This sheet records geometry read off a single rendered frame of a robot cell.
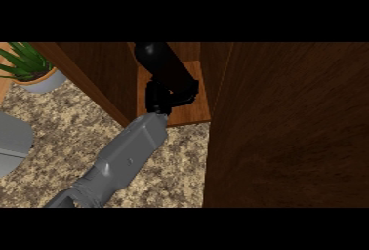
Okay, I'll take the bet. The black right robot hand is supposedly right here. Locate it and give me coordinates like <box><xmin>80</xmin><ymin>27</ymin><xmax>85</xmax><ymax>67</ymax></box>
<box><xmin>145</xmin><ymin>77</ymin><xmax>203</xmax><ymax>115</ymax></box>

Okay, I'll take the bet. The brown wooden cabinet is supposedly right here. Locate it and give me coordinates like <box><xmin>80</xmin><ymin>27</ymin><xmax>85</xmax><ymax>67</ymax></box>
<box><xmin>32</xmin><ymin>42</ymin><xmax>235</xmax><ymax>129</ymax></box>

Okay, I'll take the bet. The dark brown cabinet door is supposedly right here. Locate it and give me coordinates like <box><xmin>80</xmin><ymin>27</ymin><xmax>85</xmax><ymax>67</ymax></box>
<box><xmin>201</xmin><ymin>42</ymin><xmax>369</xmax><ymax>209</ymax></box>

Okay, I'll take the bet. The green plant in grey pot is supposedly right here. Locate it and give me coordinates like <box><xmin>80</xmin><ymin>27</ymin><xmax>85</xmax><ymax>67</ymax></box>
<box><xmin>0</xmin><ymin>42</ymin><xmax>68</xmax><ymax>95</ymax></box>

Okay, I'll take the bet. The pale grey rounded object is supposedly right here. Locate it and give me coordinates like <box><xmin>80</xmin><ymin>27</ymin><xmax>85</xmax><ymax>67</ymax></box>
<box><xmin>0</xmin><ymin>111</ymin><xmax>34</xmax><ymax>179</ymax></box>

